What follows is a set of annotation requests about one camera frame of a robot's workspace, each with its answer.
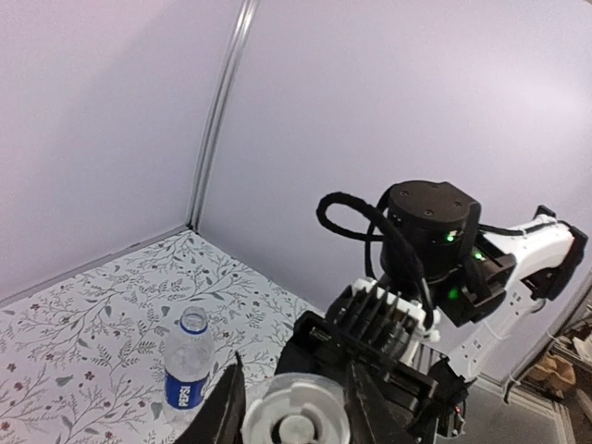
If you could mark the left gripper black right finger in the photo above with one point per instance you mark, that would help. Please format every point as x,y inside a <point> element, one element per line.
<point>371,418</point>

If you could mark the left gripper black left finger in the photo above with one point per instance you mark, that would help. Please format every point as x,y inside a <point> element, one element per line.
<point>220,419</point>

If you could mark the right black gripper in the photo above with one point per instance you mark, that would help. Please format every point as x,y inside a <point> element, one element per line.
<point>437,399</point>

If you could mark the clear plastic Pepsi bottle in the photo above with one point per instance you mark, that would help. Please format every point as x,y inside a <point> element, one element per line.
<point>188,361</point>

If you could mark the white sports bottle cap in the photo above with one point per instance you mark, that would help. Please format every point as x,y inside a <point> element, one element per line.
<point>296,408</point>

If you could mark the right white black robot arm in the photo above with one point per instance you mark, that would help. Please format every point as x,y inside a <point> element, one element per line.
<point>434,249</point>

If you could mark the left aluminium frame post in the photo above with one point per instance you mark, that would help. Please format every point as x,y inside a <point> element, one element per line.
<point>217,110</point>

